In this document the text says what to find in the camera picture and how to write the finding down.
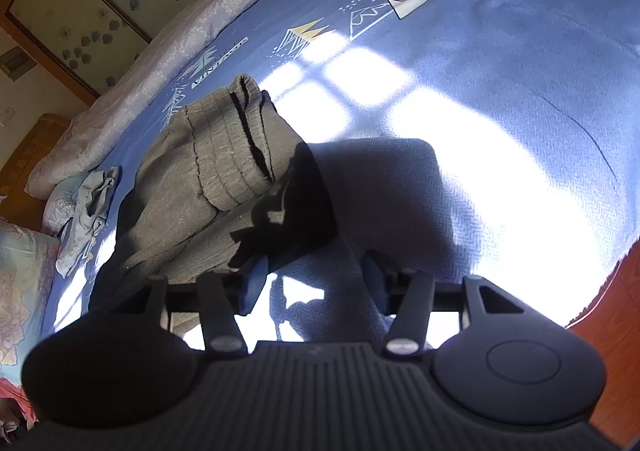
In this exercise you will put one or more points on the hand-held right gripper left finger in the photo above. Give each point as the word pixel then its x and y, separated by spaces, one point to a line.
pixel 252 287

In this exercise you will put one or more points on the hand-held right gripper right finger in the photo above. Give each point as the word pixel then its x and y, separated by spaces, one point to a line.
pixel 373 281

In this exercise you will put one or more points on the grey knit pants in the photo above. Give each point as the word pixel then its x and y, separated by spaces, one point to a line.
pixel 225 166

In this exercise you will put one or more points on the light blue crumpled cloth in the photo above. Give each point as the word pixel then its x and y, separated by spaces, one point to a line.
pixel 87 211

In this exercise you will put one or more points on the floral pillow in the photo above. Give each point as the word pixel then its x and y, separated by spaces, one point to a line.
pixel 22 291

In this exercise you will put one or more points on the blue printed bed sheet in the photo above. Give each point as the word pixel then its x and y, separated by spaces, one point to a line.
pixel 475 61

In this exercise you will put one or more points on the wooden headboard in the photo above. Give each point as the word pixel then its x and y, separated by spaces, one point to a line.
pixel 30 151

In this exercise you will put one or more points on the pink cloth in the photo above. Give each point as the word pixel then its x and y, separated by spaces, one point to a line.
pixel 15 403

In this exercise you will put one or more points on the lavender patterned quilt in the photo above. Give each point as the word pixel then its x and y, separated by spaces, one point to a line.
pixel 200 18

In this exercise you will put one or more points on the white wall switch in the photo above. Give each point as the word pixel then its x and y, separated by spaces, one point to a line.
pixel 7 117

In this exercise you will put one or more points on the grey wall panel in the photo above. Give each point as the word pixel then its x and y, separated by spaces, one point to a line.
pixel 15 63

